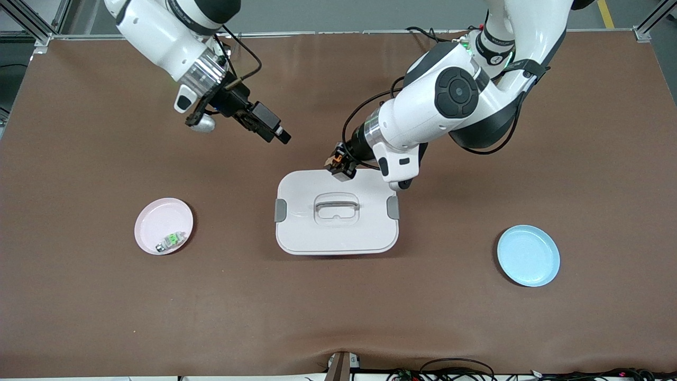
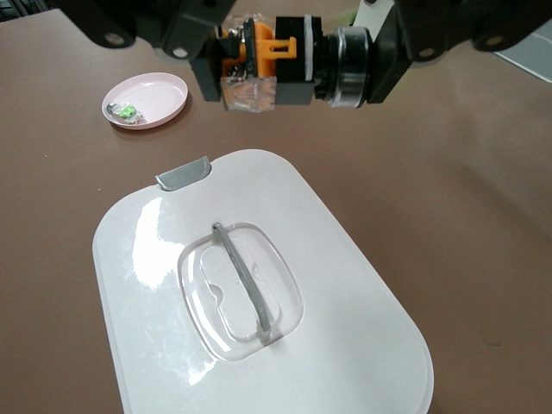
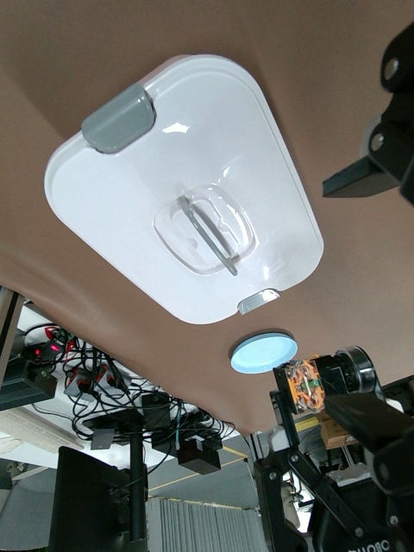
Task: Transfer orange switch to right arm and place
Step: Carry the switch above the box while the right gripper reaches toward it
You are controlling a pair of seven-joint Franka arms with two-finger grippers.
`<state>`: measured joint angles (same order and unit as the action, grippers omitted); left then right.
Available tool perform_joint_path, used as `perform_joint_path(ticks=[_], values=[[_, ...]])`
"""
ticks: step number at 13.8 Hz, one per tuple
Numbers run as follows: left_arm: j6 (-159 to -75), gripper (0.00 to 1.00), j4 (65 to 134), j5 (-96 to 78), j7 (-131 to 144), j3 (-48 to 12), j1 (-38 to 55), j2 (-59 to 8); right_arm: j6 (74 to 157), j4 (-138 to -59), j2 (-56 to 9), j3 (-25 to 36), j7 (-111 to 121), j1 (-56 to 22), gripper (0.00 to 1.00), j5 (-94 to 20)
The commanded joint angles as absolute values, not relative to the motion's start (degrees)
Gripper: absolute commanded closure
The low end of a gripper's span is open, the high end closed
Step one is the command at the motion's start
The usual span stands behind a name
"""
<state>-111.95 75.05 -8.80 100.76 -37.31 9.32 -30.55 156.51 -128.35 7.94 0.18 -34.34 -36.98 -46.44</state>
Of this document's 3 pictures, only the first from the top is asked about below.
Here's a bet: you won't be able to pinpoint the white lidded box grey latches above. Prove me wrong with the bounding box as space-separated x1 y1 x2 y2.
274 168 400 256

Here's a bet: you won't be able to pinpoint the pink round plate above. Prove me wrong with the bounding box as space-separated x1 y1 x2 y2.
134 197 194 256

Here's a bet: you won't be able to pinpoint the green switch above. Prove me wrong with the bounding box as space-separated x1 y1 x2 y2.
155 231 187 252

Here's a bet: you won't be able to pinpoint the light blue round plate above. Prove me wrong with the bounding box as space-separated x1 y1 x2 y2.
497 225 561 288

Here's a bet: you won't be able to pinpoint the black cable loop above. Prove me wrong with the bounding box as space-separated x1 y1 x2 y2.
419 358 496 381

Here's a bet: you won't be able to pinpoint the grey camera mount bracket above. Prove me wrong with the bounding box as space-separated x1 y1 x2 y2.
325 351 361 381

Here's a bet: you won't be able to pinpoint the brown table mat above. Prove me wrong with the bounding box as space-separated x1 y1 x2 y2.
0 29 677 379

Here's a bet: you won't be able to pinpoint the black left arm base cables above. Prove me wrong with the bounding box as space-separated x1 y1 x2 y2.
405 26 450 44

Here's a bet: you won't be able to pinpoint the black cable bundle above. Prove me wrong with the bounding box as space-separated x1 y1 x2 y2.
386 368 677 381

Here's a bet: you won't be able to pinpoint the aluminium frame profile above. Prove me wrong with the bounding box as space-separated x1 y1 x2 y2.
11 0 72 47
634 0 677 43

